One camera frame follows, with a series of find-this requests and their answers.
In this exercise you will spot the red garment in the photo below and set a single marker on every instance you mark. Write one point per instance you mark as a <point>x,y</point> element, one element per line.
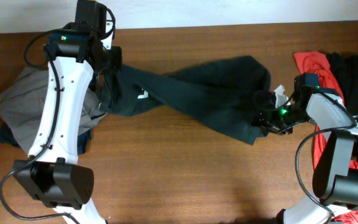
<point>335,177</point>

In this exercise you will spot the black garment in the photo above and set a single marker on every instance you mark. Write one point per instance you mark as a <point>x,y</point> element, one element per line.
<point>345,70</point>

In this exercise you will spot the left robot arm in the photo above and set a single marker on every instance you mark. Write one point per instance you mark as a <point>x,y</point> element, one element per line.
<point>50,174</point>

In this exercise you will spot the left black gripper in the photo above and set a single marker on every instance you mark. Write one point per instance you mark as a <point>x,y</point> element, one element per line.
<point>114,66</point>

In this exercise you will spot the navy blue folded garment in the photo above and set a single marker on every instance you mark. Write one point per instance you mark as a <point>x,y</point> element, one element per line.
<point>6,137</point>

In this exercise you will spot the grey folded trousers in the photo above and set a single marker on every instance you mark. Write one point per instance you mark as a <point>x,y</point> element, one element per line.
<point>21,107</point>

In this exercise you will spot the dark green Nike t-shirt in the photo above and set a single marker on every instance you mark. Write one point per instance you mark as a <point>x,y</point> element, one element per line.
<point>218,94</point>

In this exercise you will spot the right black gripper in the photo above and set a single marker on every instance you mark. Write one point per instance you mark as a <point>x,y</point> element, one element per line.
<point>268,122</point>

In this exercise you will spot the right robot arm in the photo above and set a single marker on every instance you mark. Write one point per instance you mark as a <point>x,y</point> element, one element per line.
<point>294,117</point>

